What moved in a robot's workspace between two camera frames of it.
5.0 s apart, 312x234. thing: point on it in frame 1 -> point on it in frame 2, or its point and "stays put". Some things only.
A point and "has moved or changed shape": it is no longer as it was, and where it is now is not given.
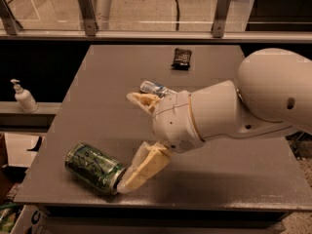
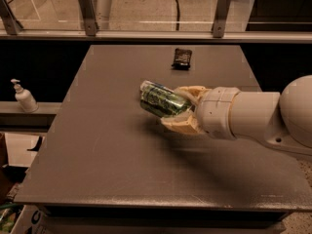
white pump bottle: (24, 97) stays put
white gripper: (174, 122) -> (214, 111)
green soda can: (95, 166) has moved or changed shape
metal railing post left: (86, 6) stays put
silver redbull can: (147, 86) stays put
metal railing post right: (222, 6) stays put
